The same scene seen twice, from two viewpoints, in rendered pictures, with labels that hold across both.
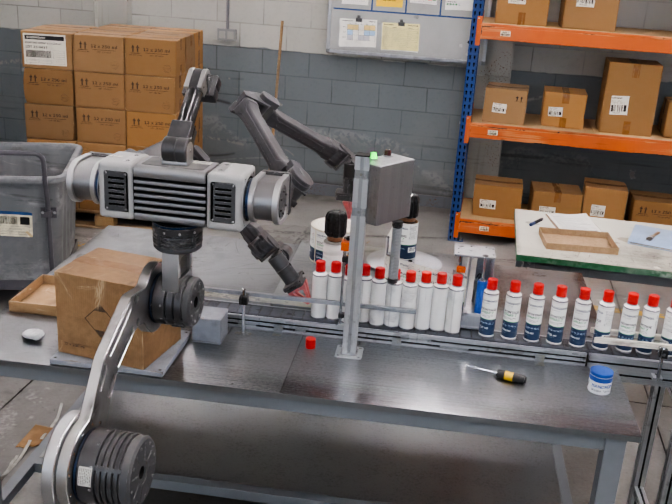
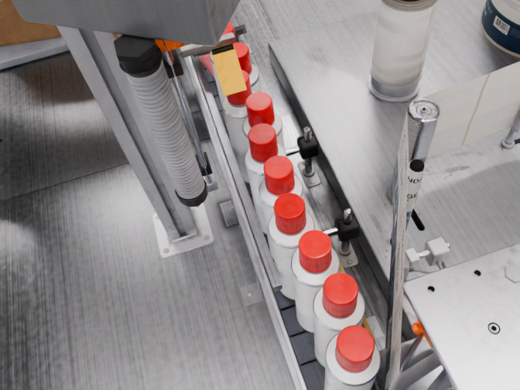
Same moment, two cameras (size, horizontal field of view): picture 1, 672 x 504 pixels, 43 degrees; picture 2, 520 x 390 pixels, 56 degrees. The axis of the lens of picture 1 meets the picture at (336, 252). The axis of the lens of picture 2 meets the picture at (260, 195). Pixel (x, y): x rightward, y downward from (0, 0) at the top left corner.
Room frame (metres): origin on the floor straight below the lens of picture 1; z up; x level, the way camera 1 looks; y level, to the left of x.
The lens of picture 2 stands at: (2.58, -0.51, 1.52)
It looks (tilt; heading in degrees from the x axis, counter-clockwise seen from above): 56 degrees down; 75
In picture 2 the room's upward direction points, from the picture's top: 10 degrees counter-clockwise
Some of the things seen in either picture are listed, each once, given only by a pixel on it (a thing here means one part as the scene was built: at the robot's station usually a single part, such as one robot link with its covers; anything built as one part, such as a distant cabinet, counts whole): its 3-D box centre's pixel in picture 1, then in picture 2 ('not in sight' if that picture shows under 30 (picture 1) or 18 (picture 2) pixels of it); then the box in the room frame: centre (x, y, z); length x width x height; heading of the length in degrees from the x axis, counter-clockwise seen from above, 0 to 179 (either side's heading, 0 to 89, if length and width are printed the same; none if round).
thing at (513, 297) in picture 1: (512, 309); not in sight; (2.65, -0.60, 0.98); 0.05 x 0.05 x 0.20
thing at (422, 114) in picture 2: not in sight; (412, 156); (2.88, -0.20, 0.97); 0.05 x 0.05 x 0.19
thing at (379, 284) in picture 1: (378, 296); (269, 183); (2.69, -0.15, 0.98); 0.05 x 0.05 x 0.20
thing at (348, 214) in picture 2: not in sight; (335, 234); (2.76, -0.22, 0.89); 0.06 x 0.03 x 0.12; 173
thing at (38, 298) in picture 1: (66, 296); not in sight; (2.82, 0.95, 0.85); 0.30 x 0.26 x 0.04; 83
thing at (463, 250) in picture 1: (474, 251); (511, 341); (2.76, -0.47, 1.14); 0.14 x 0.11 x 0.01; 83
